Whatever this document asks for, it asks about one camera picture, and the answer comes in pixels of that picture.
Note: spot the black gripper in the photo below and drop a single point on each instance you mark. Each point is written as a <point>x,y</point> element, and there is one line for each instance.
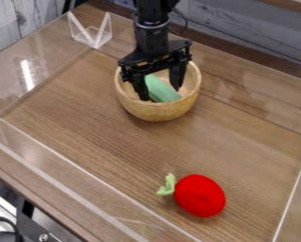
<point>156,53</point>

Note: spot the green rectangular block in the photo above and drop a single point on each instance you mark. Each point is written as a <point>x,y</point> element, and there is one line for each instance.
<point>161,91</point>

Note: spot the light wooden bowl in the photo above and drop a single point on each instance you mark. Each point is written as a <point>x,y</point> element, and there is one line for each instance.
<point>165,111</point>

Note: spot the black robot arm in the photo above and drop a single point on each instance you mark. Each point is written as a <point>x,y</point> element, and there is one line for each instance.
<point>153,12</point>

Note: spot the red plush tomato toy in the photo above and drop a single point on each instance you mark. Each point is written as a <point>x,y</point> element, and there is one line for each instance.
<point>197,194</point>

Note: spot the clear acrylic corner bracket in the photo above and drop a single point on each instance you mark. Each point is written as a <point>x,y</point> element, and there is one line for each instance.
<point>93,36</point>

